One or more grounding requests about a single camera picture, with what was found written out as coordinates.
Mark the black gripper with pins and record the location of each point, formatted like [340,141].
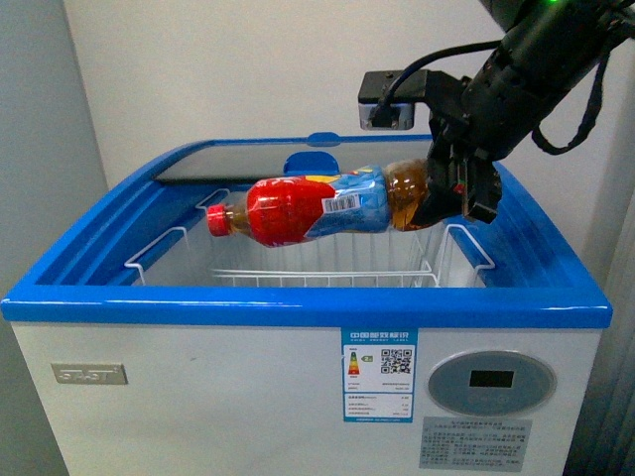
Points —
[460,178]

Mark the iced tea bottle red label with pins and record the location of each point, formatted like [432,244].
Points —
[279,212]

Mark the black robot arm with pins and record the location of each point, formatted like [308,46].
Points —
[547,49]

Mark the blue energy efficiency label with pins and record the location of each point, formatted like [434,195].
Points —
[378,374]

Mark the oval grey control panel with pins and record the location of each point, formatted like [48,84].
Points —
[491,383]

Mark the sliding glass freezer lid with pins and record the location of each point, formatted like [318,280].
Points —
[246,161]

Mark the grey instruction sticker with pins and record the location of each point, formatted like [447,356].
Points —
[474,443]

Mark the white chest freezer blue rim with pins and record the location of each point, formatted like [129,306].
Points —
[248,381]

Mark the silver brand badge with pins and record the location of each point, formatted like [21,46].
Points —
[90,374]

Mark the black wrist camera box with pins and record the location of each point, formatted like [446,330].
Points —
[395,113]

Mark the blue lid handle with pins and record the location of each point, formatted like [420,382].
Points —
[311,163]

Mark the white wire freezer basket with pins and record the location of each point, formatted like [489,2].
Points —
[446,255]

